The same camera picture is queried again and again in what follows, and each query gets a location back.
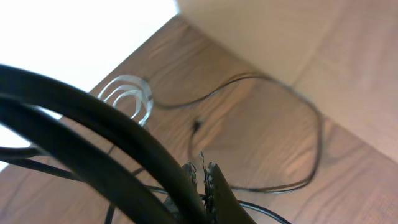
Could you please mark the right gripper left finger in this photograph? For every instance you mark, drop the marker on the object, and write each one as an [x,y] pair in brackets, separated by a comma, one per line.
[183,199]

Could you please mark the cardboard box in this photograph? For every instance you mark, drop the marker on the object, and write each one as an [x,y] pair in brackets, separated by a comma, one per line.
[340,54]

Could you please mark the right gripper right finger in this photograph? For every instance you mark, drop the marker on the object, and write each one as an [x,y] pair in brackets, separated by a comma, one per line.
[220,202]

